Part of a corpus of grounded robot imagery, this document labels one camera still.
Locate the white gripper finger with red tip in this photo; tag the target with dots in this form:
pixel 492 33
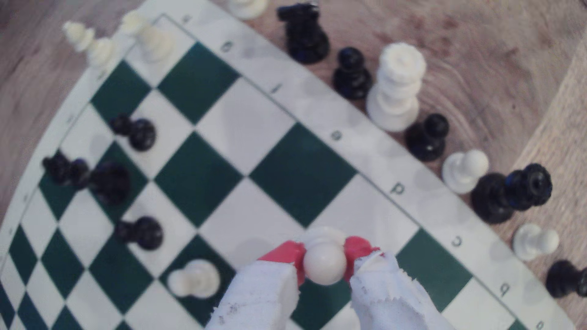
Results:
pixel 385 298
pixel 261 298

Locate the white chess pawn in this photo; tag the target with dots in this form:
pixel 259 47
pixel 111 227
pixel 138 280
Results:
pixel 463 172
pixel 324 262
pixel 534 241
pixel 195 278

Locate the green and white chess mat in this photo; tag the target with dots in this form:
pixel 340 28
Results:
pixel 302 174

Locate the black chess pawn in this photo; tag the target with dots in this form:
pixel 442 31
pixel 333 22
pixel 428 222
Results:
pixel 426 140
pixel 352 77
pixel 144 233
pixel 140 134

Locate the black chess queen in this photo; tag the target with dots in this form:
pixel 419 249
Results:
pixel 504 195

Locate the black chess piece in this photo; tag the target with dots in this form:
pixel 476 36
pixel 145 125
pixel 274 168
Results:
pixel 566 278

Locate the black chess king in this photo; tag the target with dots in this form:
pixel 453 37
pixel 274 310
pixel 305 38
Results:
pixel 108 182

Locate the white chess rook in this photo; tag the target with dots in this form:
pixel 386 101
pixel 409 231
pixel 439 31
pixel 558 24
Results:
pixel 149 40
pixel 396 91

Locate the black chess knight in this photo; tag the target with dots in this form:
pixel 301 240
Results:
pixel 305 42

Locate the white chess piece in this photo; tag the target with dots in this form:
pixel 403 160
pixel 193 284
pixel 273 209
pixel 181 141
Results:
pixel 247 7

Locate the white chess bishop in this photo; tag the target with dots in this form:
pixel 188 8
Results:
pixel 89 43

